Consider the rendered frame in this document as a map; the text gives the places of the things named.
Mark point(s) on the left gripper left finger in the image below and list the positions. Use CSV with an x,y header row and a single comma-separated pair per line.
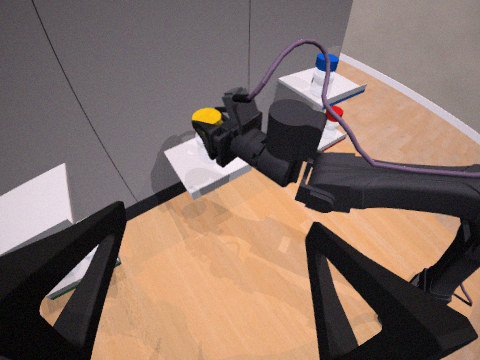
x,y
28,274

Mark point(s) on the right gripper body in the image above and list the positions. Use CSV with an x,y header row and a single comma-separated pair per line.
x,y
244,140

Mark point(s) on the white bottle with yellow cap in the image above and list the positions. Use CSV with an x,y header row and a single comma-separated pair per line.
x,y
208,115

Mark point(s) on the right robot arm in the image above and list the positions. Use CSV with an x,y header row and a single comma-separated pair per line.
x,y
294,132

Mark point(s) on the white bottle with green cap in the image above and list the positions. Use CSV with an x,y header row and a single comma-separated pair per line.
x,y
90,256

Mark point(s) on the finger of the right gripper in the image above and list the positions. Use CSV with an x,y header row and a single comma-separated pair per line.
x,y
203,128
222,109

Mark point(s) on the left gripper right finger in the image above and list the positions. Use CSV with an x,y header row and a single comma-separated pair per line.
x,y
415,325

